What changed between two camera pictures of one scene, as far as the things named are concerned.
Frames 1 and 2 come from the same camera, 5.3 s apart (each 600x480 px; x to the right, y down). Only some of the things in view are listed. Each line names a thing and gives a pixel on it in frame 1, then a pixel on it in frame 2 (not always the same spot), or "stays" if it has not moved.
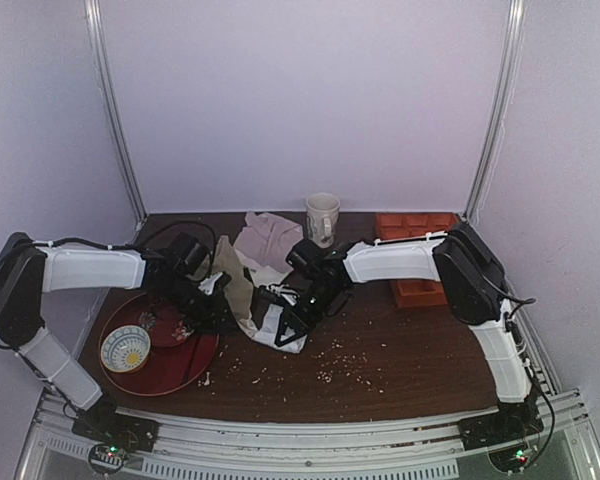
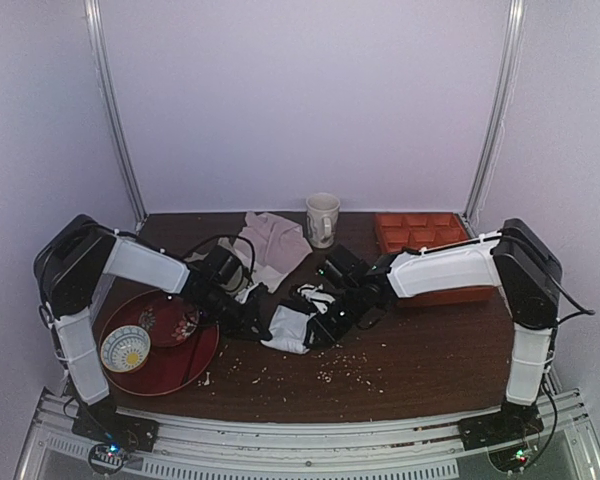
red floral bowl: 163,322 stays
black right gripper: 296,310 -> 323,326
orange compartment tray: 415,292 stays
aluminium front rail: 59,449 stays
